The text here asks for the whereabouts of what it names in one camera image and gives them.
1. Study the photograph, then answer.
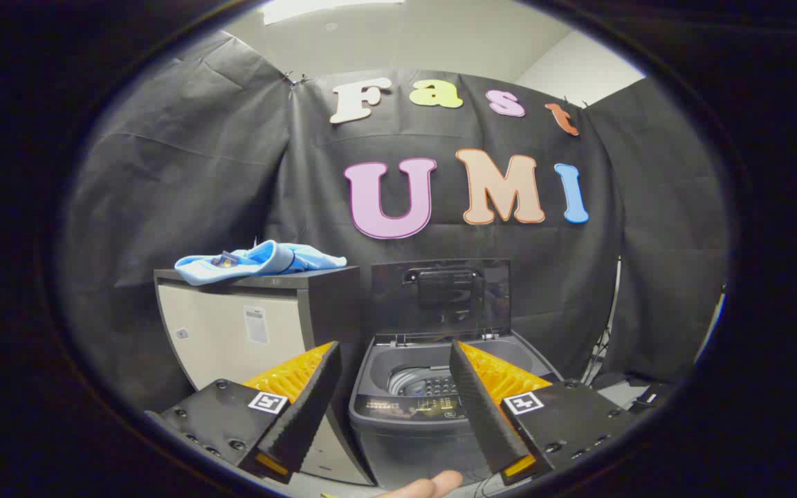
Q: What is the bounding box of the black backdrop cloth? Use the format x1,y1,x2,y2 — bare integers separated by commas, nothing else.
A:
59,31,730,416

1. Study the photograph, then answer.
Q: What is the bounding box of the black floor box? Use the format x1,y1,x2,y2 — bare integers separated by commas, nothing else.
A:
592,372,677,417

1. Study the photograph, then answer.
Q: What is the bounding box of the black cables and stand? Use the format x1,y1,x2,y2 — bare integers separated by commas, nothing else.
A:
582,256,622,387

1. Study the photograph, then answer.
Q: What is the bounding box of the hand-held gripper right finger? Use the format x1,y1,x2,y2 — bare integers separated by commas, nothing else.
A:
448,339,643,487

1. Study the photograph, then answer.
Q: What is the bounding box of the grey washing machine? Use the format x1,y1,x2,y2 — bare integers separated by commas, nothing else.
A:
348,331,565,489

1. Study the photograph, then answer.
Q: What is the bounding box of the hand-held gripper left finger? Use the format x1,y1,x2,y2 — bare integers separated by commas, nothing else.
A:
144,340,344,485

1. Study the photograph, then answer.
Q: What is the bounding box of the light blue garment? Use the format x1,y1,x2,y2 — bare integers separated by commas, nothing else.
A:
174,239,348,286

